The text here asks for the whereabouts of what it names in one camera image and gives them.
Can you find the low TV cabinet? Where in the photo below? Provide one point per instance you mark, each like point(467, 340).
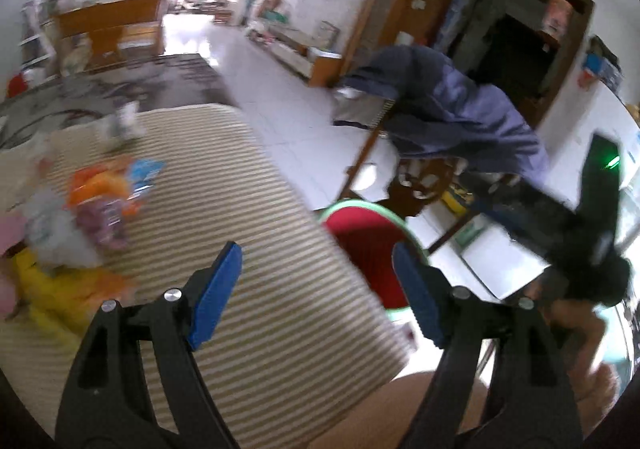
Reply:
point(299, 52)

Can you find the patterned dark rug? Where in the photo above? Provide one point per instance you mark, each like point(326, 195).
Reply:
point(163, 83)

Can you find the white bookshelf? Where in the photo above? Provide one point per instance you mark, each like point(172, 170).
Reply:
point(39, 58)

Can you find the orange snack wrapper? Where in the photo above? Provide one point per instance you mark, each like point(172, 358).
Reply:
point(104, 196)

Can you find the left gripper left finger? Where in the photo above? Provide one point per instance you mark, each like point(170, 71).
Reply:
point(135, 383)

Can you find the person's right hand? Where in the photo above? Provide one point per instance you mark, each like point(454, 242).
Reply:
point(595, 383)

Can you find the red bin with green rim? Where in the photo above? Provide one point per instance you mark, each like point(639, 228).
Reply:
point(368, 232)

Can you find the dark blue jacket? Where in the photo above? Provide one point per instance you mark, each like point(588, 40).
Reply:
point(440, 112)

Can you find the carved wooden chair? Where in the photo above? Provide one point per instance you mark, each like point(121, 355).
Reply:
point(415, 183)

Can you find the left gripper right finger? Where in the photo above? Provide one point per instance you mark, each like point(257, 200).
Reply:
point(500, 382)

